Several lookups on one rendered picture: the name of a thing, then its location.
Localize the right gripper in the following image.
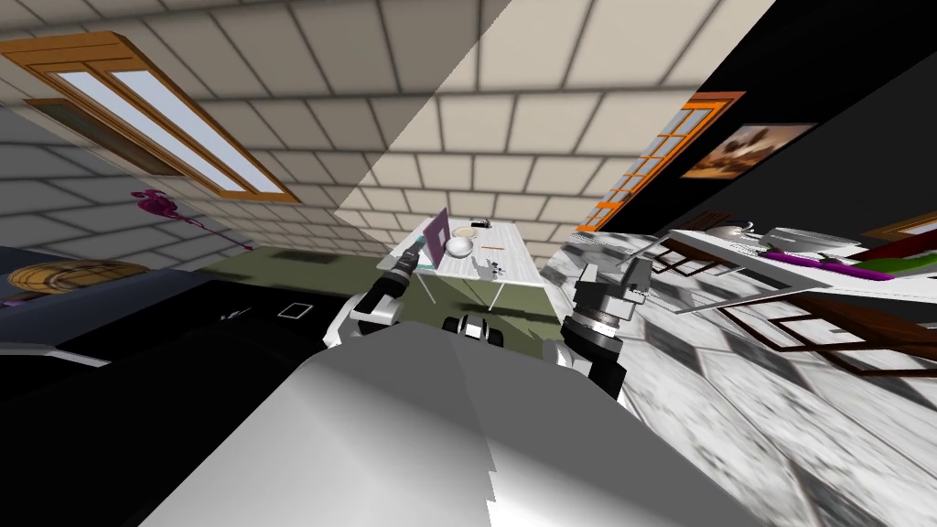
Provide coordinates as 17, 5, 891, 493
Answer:
573, 259, 653, 321

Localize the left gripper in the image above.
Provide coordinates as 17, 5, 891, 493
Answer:
394, 242, 429, 279

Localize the purple book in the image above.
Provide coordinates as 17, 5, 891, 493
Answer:
422, 208, 452, 267

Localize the white table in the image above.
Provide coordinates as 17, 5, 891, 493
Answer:
416, 219, 552, 313

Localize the orange framed window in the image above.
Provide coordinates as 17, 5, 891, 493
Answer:
576, 91, 748, 235

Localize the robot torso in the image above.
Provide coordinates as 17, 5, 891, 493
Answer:
138, 313, 748, 527

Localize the brown shelf with white top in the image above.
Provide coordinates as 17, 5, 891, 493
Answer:
621, 211, 937, 379

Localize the brown framed window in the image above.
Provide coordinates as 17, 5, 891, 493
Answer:
0, 30, 302, 206

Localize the round woven tan basket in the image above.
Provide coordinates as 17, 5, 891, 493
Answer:
6, 261, 152, 296

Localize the brown picture on wall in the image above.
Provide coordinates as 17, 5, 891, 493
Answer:
680, 123, 818, 181

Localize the pink flamingo wall decoration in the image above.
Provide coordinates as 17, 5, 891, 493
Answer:
130, 188, 254, 252

